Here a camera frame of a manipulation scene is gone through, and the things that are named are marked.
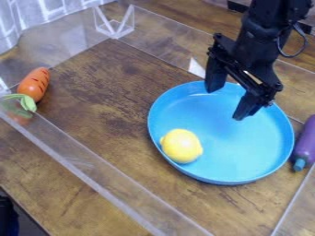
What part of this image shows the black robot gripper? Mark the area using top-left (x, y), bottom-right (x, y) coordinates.
top-left (205, 17), bottom-right (290, 121)

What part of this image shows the purple toy eggplant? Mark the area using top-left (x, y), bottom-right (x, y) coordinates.
top-left (292, 114), bottom-right (315, 171)

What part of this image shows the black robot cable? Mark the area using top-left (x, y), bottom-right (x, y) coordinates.
top-left (274, 22), bottom-right (308, 59)

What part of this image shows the grey patterned curtain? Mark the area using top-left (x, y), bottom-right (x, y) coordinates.
top-left (0, 0), bottom-right (116, 54)

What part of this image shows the orange toy carrot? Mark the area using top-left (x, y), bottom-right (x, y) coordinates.
top-left (0, 67), bottom-right (50, 112)

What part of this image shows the dark wooden board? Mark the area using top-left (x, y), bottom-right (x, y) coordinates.
top-left (226, 0), bottom-right (315, 35)

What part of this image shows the yellow toy lemon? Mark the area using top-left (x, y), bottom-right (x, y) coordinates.
top-left (160, 129), bottom-right (202, 164)

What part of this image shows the clear acrylic barrier wall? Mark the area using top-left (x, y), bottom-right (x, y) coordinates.
top-left (0, 0), bottom-right (315, 236)

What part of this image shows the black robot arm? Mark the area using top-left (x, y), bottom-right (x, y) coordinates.
top-left (205, 0), bottom-right (312, 121)

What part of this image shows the round blue plastic tray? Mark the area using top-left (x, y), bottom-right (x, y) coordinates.
top-left (148, 81), bottom-right (293, 185)

